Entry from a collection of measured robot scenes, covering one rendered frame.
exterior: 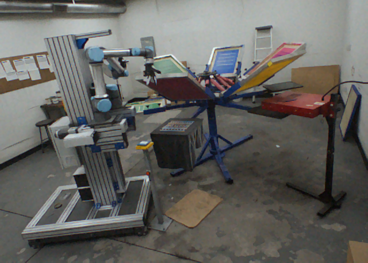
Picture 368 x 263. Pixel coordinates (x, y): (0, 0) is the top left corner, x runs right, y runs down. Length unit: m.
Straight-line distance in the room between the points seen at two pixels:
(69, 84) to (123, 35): 5.88
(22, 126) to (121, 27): 4.12
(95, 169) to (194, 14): 5.32
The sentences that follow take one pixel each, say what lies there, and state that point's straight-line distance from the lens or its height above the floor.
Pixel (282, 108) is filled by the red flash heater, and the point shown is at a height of 1.06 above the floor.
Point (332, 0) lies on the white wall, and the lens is 6.78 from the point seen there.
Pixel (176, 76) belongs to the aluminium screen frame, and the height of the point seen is 1.53.
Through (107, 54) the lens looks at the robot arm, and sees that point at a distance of 2.42.
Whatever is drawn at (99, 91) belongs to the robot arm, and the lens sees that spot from 2.28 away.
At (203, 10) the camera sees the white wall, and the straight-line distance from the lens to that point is 7.18.
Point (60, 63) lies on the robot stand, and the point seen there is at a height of 1.80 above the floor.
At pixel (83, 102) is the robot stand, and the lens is 2.65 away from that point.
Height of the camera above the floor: 1.91
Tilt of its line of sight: 20 degrees down
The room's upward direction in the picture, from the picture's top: 9 degrees counter-clockwise
